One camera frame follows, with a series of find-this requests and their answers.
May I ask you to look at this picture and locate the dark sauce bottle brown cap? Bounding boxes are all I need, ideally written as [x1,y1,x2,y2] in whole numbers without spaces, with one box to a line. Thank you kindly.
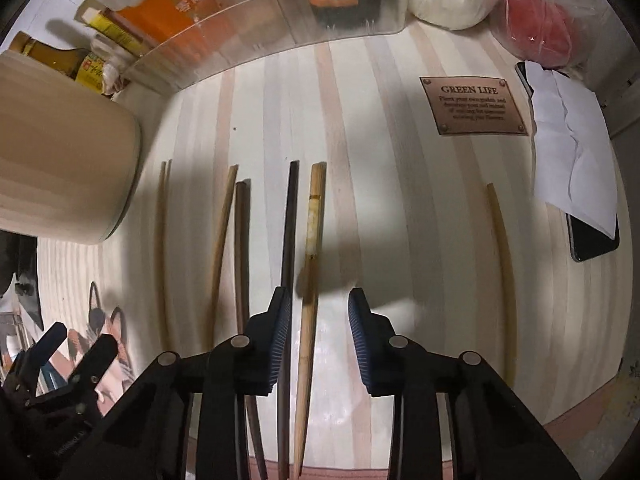
[9,32,105,94]

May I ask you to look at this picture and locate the yellow seasoning box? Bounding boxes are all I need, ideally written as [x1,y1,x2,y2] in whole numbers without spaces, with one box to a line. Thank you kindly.
[76,8,151,58]

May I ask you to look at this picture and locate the clear plastic organizer tray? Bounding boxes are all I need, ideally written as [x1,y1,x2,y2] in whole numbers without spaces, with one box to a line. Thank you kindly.
[126,0,408,96]

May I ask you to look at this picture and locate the black smartphone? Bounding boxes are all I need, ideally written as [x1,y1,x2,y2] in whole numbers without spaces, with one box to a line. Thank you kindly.
[514,58,622,264]

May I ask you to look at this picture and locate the bamboo chopstick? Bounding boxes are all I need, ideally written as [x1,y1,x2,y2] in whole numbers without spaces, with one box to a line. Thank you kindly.
[292,162,326,479]
[486,183,518,388]

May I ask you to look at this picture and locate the dark brown chopstick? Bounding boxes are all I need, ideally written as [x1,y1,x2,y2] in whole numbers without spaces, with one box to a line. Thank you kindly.
[233,181,268,479]

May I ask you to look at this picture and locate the white paper sheet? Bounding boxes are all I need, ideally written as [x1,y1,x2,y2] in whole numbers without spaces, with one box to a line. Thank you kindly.
[522,58,622,241]

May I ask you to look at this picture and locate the beige utensil holder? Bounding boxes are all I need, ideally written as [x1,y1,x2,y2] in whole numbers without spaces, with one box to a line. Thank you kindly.
[1,51,141,245]

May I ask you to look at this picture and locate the tan wooden chopstick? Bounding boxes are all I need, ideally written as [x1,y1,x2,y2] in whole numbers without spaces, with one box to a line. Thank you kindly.
[205,165,239,349]

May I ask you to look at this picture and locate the clear plastic bag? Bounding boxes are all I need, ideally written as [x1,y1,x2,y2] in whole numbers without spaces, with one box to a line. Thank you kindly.
[406,0,622,91]

